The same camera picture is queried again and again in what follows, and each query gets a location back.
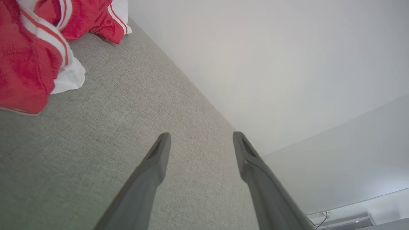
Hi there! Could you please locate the white wall unit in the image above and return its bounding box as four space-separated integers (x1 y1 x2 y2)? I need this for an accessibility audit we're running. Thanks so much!
307 212 377 230

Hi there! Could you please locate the red white basketball jersey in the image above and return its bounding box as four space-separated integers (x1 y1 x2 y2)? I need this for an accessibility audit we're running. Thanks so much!
0 0 132 116

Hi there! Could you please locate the grey fabric sofa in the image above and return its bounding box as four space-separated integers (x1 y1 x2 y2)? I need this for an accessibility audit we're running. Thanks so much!
0 18 260 230

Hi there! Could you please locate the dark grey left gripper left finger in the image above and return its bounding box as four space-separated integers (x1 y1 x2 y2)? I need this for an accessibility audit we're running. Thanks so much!
93 133 172 230

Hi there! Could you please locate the thin black cable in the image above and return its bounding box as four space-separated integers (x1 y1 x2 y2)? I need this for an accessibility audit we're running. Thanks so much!
315 211 329 230

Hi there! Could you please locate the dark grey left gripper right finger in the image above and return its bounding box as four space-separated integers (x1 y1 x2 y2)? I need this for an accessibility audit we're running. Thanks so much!
233 131 314 230

